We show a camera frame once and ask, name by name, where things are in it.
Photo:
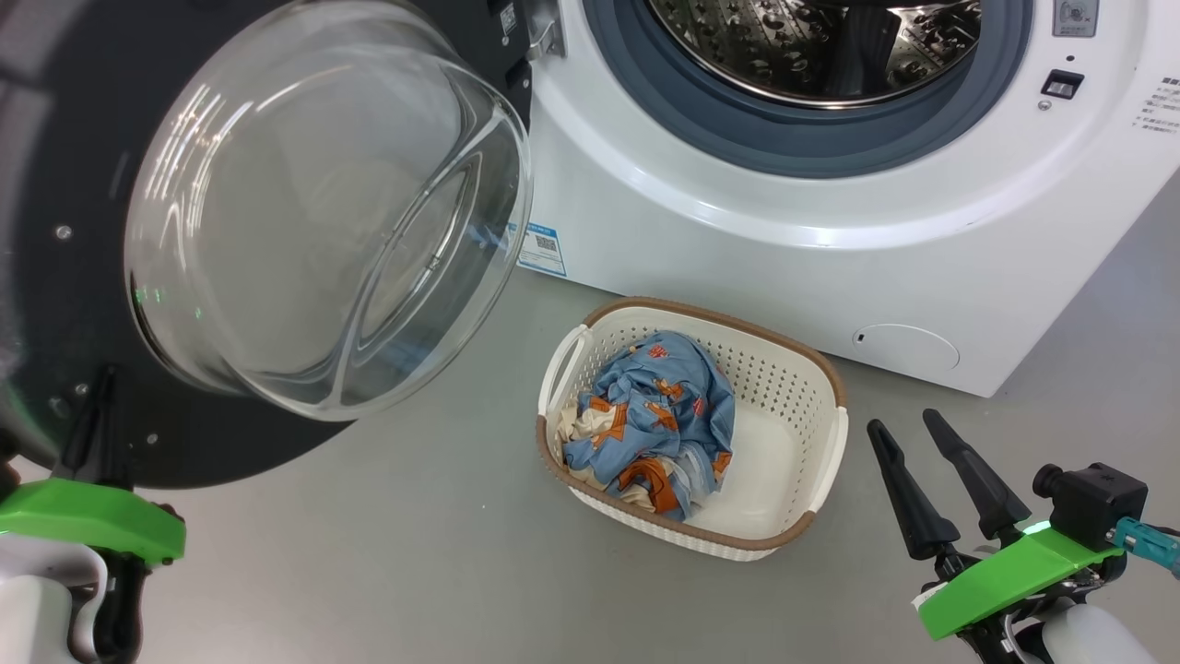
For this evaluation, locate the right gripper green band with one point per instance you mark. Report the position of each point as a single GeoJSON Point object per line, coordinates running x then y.
{"type": "Point", "coordinates": [1005, 581]}

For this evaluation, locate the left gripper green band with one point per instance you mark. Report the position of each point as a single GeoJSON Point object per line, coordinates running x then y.
{"type": "Point", "coordinates": [92, 521]}

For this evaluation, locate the black round glass door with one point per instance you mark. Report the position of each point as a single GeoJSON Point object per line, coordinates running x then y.
{"type": "Point", "coordinates": [74, 304]}

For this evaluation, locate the blue orange patterned garment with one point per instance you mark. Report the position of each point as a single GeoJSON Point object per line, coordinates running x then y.
{"type": "Point", "coordinates": [664, 387]}

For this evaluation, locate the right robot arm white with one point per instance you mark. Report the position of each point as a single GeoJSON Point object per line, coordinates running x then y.
{"type": "Point", "coordinates": [1097, 641]}

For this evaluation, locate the white basket brown rim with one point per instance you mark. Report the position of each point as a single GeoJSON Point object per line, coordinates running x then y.
{"type": "Point", "coordinates": [765, 461]}

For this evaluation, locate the white front-load washing machine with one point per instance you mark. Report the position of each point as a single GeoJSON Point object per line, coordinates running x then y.
{"type": "Point", "coordinates": [737, 267]}

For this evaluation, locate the grey rubber door gasket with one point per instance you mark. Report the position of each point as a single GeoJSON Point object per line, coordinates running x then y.
{"type": "Point", "coordinates": [737, 138]}

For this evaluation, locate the black door latch socket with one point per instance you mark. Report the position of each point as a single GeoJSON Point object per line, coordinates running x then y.
{"type": "Point", "coordinates": [1062, 84]}

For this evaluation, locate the metal door hinge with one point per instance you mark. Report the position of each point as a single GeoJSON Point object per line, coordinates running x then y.
{"type": "Point", "coordinates": [546, 32]}

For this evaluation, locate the round drain filter cover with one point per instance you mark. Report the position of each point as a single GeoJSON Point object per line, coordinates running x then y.
{"type": "Point", "coordinates": [908, 349]}

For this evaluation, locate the printed warning text label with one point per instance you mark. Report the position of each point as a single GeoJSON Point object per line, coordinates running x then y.
{"type": "Point", "coordinates": [1163, 106]}

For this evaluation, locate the blue energy label sticker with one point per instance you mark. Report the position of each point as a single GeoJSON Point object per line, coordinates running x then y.
{"type": "Point", "coordinates": [546, 249]}

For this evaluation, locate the grey square sticker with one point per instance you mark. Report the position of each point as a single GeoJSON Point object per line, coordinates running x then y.
{"type": "Point", "coordinates": [1076, 17]}

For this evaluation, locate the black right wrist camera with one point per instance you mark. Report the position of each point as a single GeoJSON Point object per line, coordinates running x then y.
{"type": "Point", "coordinates": [1097, 503]}

